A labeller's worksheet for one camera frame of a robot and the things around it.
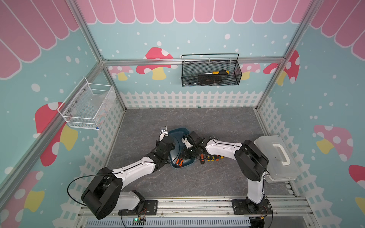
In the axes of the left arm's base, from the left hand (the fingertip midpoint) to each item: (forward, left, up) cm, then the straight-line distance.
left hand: (168, 138), depth 87 cm
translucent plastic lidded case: (-16, -64, -1) cm, 66 cm away
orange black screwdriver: (-9, -31, -10) cm, 34 cm away
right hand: (-7, -9, -10) cm, 15 cm away
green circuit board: (-42, +14, -15) cm, 46 cm away
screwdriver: (-10, -6, -11) cm, 16 cm away
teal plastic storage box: (+3, -5, -1) cm, 6 cm away
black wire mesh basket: (+43, -17, +18) cm, 50 cm away
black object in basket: (+29, -25, +23) cm, 44 cm away
